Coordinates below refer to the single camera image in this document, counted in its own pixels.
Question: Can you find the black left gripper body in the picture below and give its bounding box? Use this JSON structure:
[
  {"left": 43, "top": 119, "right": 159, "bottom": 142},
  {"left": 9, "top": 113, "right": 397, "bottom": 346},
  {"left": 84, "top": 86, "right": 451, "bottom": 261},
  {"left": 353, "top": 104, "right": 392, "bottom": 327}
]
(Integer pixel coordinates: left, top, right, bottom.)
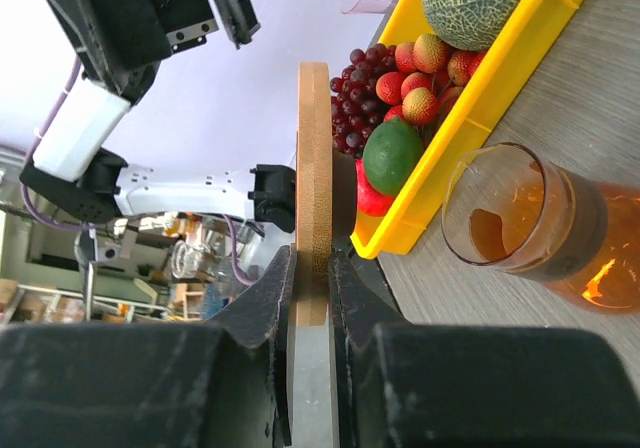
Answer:
[{"left": 46, "top": 0, "right": 218, "bottom": 103}]

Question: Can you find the green lime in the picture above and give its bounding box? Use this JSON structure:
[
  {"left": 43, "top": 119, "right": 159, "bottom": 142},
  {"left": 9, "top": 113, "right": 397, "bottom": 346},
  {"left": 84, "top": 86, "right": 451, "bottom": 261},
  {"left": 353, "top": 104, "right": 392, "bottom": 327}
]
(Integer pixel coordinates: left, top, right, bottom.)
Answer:
[{"left": 362, "top": 118, "right": 424, "bottom": 196}]

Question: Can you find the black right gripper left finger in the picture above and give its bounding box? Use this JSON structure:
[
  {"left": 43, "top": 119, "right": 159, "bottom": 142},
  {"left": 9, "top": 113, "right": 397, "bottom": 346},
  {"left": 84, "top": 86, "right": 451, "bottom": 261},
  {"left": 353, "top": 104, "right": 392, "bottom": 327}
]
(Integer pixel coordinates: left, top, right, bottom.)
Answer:
[{"left": 1, "top": 246, "right": 296, "bottom": 447}]

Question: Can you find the green netted melon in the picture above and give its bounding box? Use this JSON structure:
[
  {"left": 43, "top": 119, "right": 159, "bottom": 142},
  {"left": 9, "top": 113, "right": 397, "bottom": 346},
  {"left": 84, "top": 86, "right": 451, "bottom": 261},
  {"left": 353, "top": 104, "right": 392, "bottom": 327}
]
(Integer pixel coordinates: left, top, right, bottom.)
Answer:
[{"left": 421, "top": 0, "right": 521, "bottom": 51}]

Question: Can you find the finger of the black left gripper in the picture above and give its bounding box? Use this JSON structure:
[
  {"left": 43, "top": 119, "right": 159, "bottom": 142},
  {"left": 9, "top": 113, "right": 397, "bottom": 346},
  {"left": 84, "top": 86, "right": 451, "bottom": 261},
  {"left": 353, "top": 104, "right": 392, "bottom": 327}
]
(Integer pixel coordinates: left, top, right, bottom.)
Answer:
[{"left": 213, "top": 0, "right": 260, "bottom": 49}]

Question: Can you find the red apple front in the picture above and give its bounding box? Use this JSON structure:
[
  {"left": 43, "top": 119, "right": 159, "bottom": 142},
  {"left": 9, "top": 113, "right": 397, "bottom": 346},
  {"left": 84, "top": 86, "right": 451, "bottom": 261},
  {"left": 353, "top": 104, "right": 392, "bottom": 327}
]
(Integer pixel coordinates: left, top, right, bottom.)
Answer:
[{"left": 355, "top": 159, "right": 395, "bottom": 217}]

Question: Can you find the round wooden dripper stand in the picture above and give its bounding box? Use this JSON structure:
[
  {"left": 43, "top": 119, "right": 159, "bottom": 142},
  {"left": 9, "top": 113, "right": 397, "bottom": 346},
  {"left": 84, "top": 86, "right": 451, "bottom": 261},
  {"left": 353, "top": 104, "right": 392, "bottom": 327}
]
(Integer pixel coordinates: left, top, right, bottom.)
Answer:
[{"left": 293, "top": 61, "right": 333, "bottom": 327}]

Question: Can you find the yellow plastic fruit tray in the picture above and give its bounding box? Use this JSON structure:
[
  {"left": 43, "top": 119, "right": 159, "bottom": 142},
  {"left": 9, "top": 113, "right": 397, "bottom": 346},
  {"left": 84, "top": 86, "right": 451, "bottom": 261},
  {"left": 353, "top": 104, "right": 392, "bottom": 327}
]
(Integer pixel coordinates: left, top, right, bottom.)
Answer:
[{"left": 351, "top": 0, "right": 584, "bottom": 259}]

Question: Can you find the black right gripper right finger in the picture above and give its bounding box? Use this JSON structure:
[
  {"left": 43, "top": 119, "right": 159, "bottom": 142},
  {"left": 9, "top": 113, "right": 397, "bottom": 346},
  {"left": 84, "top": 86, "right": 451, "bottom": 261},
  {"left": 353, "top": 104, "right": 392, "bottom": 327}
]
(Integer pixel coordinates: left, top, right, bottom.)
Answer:
[{"left": 328, "top": 252, "right": 639, "bottom": 447}]

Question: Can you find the dark purple grape bunch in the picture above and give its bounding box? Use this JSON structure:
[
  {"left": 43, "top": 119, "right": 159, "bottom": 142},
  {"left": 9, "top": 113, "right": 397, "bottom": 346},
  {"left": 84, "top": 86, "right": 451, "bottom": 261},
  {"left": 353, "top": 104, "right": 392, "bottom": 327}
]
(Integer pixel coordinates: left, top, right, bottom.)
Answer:
[{"left": 329, "top": 43, "right": 396, "bottom": 159}]

